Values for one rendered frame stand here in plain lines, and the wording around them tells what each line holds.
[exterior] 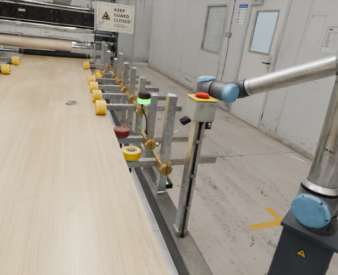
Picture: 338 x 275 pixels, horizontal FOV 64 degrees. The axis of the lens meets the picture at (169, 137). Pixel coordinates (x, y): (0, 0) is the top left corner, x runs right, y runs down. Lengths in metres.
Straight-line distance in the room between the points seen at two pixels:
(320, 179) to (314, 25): 3.24
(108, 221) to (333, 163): 0.86
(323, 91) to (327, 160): 2.85
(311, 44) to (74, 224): 3.87
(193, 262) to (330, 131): 0.69
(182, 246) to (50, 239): 0.47
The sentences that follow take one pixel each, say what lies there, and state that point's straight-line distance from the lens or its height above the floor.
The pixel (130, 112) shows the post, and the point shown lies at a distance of 1.86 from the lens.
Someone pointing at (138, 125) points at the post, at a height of 0.85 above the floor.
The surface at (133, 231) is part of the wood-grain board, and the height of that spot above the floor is 0.90.
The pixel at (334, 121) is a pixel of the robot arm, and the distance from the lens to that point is 1.17.
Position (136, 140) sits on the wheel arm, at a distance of 1.43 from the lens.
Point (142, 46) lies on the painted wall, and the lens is 10.47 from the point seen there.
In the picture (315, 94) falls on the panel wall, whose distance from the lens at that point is 4.08.
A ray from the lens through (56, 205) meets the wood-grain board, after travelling 0.86.
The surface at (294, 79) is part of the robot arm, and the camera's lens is 1.36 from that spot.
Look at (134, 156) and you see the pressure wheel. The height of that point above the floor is 0.89.
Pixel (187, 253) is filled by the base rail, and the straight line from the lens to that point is 1.02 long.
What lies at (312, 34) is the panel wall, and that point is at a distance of 4.28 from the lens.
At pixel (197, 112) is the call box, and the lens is 0.82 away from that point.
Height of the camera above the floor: 1.40
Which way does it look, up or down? 22 degrees down
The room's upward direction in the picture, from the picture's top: 7 degrees clockwise
